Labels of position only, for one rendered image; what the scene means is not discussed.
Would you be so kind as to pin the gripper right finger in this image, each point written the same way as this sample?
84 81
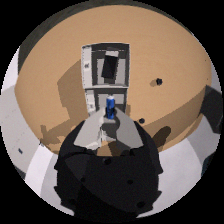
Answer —
131 136

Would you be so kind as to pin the blue battery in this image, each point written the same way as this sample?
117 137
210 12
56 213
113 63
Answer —
110 105

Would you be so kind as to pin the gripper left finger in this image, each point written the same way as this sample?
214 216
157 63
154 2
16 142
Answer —
86 135

